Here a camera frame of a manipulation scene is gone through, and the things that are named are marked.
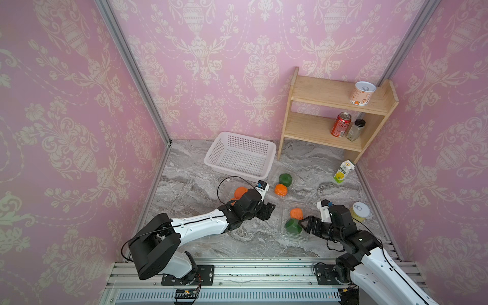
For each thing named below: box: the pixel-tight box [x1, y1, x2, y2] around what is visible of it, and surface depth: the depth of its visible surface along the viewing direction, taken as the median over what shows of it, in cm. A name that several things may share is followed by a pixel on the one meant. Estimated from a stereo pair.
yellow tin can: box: [350, 202, 371, 222], surface depth 87 cm
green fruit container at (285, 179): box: [278, 172, 293, 187], surface depth 100 cm
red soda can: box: [330, 111, 353, 138], surface depth 89 cm
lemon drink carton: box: [332, 159, 356, 184], surface depth 96 cm
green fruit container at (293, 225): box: [285, 217, 303, 234], surface depth 82 cm
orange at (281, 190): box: [274, 183, 288, 197], surface depth 96 cm
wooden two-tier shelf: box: [277, 66, 400, 165], surface depth 85 cm
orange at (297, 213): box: [289, 207, 305, 220], surface depth 87 cm
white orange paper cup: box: [349, 81, 377, 107], surface depth 74 cm
